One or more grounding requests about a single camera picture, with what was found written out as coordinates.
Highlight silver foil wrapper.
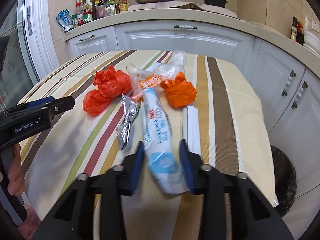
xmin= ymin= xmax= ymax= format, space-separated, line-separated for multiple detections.
xmin=116 ymin=94 xmax=140 ymax=151

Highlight orange plastic bag right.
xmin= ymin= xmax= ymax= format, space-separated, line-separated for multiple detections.
xmin=160 ymin=72 xmax=197 ymax=109

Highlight crumpled clear plastic bag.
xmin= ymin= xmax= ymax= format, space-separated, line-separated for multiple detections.
xmin=153 ymin=50 xmax=187 ymax=80

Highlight person's left hand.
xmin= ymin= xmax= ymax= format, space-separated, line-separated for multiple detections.
xmin=0 ymin=143 xmax=42 ymax=239

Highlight white blue printed snack bag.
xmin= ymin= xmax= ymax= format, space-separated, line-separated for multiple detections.
xmin=140 ymin=88 xmax=188 ymax=194

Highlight blue white snack packet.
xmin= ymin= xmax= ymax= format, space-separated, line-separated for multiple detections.
xmin=56 ymin=9 xmax=73 ymax=33

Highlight drawer handle centre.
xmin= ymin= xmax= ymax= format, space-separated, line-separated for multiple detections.
xmin=174 ymin=25 xmax=198 ymax=30

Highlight red plastic bag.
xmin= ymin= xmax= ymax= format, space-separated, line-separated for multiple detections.
xmin=82 ymin=65 xmax=131 ymax=116

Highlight drawer handle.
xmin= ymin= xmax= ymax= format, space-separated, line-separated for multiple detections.
xmin=174 ymin=25 xmax=198 ymax=30
xmin=79 ymin=35 xmax=95 ymax=42

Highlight white stacked bowls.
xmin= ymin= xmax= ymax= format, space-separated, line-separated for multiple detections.
xmin=303 ymin=31 xmax=320 ymax=54

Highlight dark sauce bottle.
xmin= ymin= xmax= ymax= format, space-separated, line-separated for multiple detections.
xmin=290 ymin=17 xmax=298 ymax=42

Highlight white cabinet drawer front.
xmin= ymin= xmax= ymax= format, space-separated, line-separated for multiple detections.
xmin=115 ymin=20 xmax=254 ymax=70

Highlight clear bag orange print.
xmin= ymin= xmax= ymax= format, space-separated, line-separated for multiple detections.
xmin=126 ymin=64 xmax=163 ymax=101

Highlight yellow cooking oil bottle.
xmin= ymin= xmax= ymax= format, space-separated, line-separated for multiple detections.
xmin=119 ymin=0 xmax=129 ymax=12

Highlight narrow white paper sleeve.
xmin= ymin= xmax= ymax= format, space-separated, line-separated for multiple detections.
xmin=182 ymin=105 xmax=201 ymax=155

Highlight cabinet door handle right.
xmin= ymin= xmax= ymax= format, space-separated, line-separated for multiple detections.
xmin=291 ymin=81 xmax=308 ymax=109

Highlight white wall socket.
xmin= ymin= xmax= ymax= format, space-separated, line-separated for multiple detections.
xmin=311 ymin=20 xmax=319 ymax=33

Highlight black clay pot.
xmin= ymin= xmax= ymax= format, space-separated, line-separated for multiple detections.
xmin=204 ymin=0 xmax=228 ymax=8

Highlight white spice rack with bottles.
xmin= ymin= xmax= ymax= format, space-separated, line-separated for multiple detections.
xmin=72 ymin=0 xmax=121 ymax=28

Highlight cabinet door handle left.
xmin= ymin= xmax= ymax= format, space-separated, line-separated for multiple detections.
xmin=281 ymin=70 xmax=296 ymax=96

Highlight drawer handle left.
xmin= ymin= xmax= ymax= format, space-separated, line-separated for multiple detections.
xmin=79 ymin=35 xmax=95 ymax=42

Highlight black lined trash bin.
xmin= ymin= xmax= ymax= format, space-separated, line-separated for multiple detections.
xmin=271 ymin=145 xmax=297 ymax=217

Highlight cabinet door handle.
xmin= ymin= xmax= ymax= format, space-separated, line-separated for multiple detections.
xmin=281 ymin=70 xmax=296 ymax=96
xmin=291 ymin=81 xmax=308 ymax=109

